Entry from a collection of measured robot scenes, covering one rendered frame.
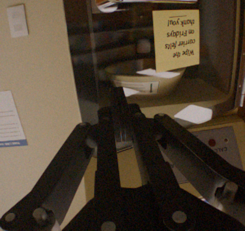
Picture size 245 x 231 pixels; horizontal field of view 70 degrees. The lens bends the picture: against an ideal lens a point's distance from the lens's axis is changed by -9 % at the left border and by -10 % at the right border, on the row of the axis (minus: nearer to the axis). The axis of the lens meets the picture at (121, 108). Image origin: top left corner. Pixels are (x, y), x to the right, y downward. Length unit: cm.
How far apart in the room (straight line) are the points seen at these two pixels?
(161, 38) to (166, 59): 3
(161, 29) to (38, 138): 79
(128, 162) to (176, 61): 18
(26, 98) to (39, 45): 23
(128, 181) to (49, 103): 58
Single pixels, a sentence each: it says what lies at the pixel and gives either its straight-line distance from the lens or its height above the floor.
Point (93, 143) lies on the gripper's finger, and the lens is 16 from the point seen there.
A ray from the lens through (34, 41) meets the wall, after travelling 80.
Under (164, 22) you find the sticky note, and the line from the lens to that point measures 25.
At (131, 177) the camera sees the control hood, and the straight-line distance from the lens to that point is 34.
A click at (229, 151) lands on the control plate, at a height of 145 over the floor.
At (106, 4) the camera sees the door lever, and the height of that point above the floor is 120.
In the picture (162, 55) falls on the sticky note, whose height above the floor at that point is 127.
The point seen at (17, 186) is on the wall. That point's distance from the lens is 120.
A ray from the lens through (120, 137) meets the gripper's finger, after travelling 17.
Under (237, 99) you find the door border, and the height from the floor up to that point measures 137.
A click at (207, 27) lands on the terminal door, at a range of 30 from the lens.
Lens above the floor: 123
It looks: 24 degrees up
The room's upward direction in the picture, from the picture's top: 175 degrees clockwise
